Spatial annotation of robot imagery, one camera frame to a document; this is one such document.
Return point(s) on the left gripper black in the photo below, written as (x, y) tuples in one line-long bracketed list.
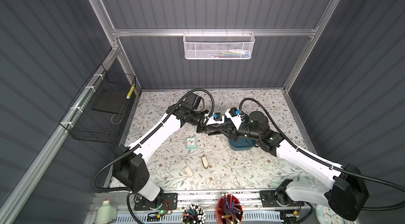
[(204, 129)]

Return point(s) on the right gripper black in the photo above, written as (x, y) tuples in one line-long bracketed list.
[(234, 136)]

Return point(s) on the beige staple remover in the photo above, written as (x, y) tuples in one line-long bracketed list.
[(204, 161)]

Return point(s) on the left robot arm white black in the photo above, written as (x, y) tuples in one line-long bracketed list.
[(131, 163)]

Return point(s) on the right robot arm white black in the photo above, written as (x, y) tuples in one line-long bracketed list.
[(343, 189)]

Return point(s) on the teal plastic tray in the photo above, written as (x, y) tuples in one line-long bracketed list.
[(242, 144)]

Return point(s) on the small mint alarm clock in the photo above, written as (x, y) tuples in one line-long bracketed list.
[(191, 143)]

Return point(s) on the yellow marker pen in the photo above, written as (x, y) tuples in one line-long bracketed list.
[(129, 94)]

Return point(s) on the red pencil cup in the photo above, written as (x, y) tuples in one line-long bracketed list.
[(228, 210)]

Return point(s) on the black pen holder cup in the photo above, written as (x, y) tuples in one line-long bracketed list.
[(193, 214)]

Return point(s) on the pale blue round clock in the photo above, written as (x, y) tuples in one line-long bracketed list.
[(326, 215)]

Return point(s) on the white glue bottle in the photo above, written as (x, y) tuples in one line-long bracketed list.
[(106, 213)]

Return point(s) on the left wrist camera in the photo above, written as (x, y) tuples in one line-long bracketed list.
[(213, 119)]

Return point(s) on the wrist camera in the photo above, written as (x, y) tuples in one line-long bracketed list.
[(213, 119), (234, 115)]

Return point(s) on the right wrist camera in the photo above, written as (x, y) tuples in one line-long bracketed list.
[(234, 115)]

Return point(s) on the white wire wall basket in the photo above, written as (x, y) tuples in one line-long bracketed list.
[(218, 45)]

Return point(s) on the black wire wall basket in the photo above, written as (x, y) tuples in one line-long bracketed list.
[(100, 112)]

